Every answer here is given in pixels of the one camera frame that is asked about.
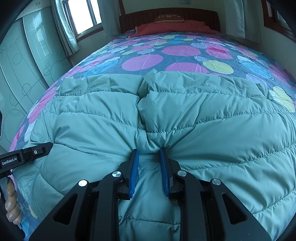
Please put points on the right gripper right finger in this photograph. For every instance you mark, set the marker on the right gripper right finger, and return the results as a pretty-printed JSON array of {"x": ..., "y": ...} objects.
[{"x": 209, "y": 210}]

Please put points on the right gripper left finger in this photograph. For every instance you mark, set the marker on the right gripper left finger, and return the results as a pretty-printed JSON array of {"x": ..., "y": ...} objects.
[{"x": 89, "y": 211}]

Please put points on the light green puffer jacket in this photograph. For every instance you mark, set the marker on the light green puffer jacket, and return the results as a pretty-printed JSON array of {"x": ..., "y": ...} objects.
[{"x": 161, "y": 129}]

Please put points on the person's left hand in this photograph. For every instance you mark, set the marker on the person's left hand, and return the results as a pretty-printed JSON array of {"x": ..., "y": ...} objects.
[{"x": 13, "y": 211}]

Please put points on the glossy white wardrobe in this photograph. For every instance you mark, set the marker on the glossy white wardrobe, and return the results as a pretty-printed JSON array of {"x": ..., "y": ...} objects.
[{"x": 32, "y": 59}]

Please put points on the white curtain left of window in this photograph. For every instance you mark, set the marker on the white curtain left of window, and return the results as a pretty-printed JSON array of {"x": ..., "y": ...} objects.
[{"x": 64, "y": 30}]

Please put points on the colourful circle pattern bedspread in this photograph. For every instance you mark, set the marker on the colourful circle pattern bedspread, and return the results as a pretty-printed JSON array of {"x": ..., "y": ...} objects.
[{"x": 173, "y": 53}]

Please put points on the left window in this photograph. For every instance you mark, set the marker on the left window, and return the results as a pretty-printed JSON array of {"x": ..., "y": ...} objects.
[{"x": 83, "y": 17}]

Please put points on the white curtain beside headboard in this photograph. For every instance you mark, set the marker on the white curtain beside headboard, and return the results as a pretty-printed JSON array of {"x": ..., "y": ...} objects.
[{"x": 110, "y": 12}]

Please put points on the dark wooden headboard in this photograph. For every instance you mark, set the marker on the dark wooden headboard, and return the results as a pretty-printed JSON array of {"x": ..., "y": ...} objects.
[{"x": 132, "y": 20}]

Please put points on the red pillow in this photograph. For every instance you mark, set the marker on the red pillow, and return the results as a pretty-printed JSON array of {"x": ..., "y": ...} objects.
[{"x": 166, "y": 27}]

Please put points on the white curtain right side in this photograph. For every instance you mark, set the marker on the white curtain right side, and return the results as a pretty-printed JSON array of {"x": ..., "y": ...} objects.
[{"x": 241, "y": 19}]

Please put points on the small red embroidered cushion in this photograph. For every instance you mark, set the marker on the small red embroidered cushion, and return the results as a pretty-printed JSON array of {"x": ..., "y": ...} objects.
[{"x": 169, "y": 18}]

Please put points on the wall socket plate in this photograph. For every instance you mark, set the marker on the wall socket plate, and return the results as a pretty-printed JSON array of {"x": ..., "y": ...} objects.
[{"x": 186, "y": 2}]

